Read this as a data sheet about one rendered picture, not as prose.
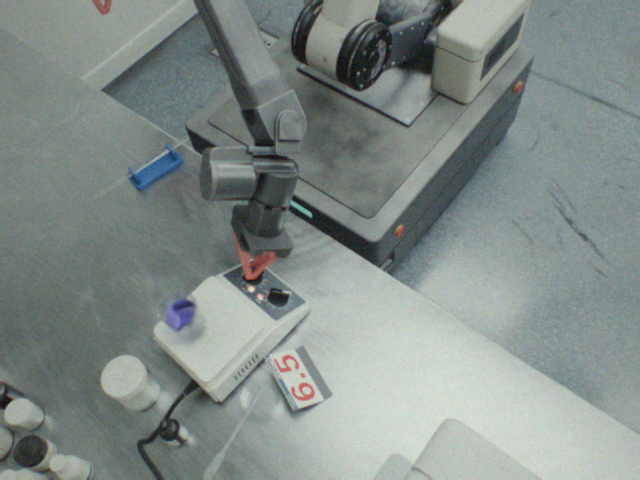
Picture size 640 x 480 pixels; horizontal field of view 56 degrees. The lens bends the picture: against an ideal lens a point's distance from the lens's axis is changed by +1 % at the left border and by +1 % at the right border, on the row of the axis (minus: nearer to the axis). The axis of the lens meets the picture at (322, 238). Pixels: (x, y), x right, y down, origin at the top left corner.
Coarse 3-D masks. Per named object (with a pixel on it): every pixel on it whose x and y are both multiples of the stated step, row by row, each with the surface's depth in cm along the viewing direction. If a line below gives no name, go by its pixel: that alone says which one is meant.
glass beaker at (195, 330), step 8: (176, 288) 79; (168, 296) 79; (176, 296) 80; (184, 296) 80; (192, 296) 79; (160, 304) 78; (168, 304) 80; (160, 312) 78; (200, 312) 80; (160, 320) 77; (192, 320) 77; (200, 320) 80; (168, 328) 79; (176, 328) 77; (184, 328) 78; (192, 328) 79; (200, 328) 81; (176, 336) 81; (184, 336) 80; (192, 336) 80; (200, 336) 82
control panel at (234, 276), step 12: (228, 276) 90; (240, 276) 91; (264, 276) 93; (240, 288) 89; (264, 288) 90; (276, 288) 91; (288, 288) 92; (252, 300) 88; (264, 300) 88; (300, 300) 91; (276, 312) 87; (288, 312) 88
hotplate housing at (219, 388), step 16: (224, 272) 92; (272, 272) 95; (304, 304) 90; (272, 320) 86; (288, 320) 87; (256, 336) 84; (272, 336) 86; (240, 352) 83; (256, 352) 85; (240, 368) 84; (192, 384) 85; (208, 384) 81; (224, 384) 83
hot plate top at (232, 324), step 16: (208, 288) 87; (224, 288) 86; (208, 304) 85; (224, 304) 85; (240, 304) 85; (208, 320) 84; (224, 320) 84; (240, 320) 84; (256, 320) 84; (160, 336) 83; (208, 336) 83; (224, 336) 83; (240, 336) 82; (176, 352) 82; (192, 352) 82; (208, 352) 82; (224, 352) 81; (192, 368) 81; (208, 368) 80; (224, 368) 81
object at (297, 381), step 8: (288, 352) 88; (280, 360) 87; (288, 360) 87; (296, 360) 88; (280, 368) 85; (288, 368) 86; (296, 368) 87; (288, 376) 85; (296, 376) 86; (304, 376) 87; (288, 384) 84; (296, 384) 85; (304, 384) 86; (312, 384) 86; (296, 392) 84; (304, 392) 85; (312, 392) 85; (296, 400) 83; (304, 400) 83; (312, 400) 84
